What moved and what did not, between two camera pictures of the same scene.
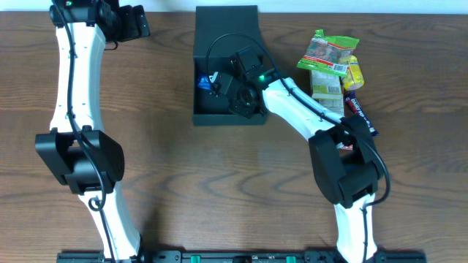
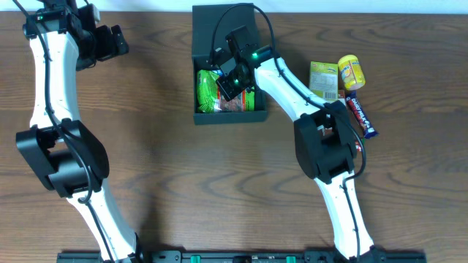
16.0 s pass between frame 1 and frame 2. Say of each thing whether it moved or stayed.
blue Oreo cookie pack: moved
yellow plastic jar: stayed
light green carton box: stayed
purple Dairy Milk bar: stayed
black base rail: stayed
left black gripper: moved
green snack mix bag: moved
